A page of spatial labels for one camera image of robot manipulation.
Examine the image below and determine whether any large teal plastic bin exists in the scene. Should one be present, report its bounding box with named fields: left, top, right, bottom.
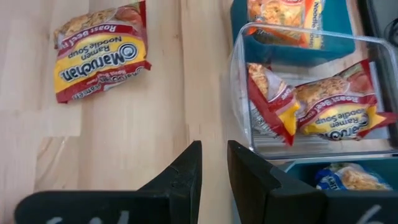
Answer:
left=270, top=155, right=398, bottom=195

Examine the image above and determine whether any orange Maruchan ramen packet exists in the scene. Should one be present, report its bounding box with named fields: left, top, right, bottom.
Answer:
left=247, top=0, right=326, bottom=50

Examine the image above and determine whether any small teal plastic bin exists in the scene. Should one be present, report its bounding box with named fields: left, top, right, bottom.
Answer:
left=229, top=0, right=357, bottom=68

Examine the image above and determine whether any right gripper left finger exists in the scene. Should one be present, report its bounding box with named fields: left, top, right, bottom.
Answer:
left=14, top=140, right=203, bottom=224

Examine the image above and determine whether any blue Maruchan ramen packet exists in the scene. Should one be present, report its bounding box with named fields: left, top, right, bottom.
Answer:
left=314, top=162, right=393, bottom=191

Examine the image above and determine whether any clear plastic bin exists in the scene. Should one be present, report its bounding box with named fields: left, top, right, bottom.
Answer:
left=228, top=21, right=398, bottom=160

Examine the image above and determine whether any red Maruchan ramen packet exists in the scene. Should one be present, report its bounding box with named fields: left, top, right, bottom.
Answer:
left=52, top=0, right=152, bottom=105
left=294, top=58, right=398, bottom=141
left=246, top=62, right=302, bottom=147

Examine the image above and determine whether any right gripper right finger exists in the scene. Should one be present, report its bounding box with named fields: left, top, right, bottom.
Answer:
left=226, top=139, right=398, bottom=224

